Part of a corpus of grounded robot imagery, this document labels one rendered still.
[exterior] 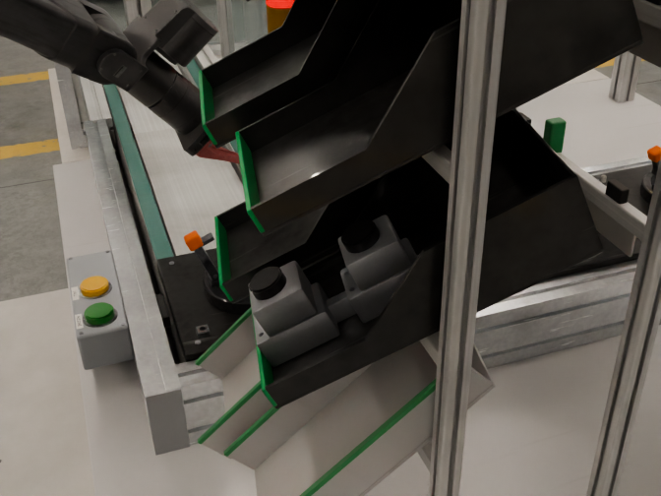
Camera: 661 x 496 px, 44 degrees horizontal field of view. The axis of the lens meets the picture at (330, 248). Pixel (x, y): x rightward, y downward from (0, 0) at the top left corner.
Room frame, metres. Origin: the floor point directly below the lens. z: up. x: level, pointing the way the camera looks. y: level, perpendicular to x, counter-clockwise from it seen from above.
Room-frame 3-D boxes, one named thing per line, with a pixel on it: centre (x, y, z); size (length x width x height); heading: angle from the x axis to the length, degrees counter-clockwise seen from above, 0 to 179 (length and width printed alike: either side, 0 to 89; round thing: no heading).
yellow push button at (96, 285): (0.97, 0.34, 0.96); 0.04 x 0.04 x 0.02
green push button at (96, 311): (0.91, 0.32, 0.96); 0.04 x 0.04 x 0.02
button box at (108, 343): (0.97, 0.34, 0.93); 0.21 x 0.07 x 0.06; 18
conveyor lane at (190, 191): (1.25, 0.18, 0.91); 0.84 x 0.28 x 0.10; 18
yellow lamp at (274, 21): (1.18, 0.06, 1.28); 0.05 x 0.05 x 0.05
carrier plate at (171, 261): (0.96, 0.11, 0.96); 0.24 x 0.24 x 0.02; 18
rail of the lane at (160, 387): (1.17, 0.34, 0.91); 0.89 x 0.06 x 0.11; 18
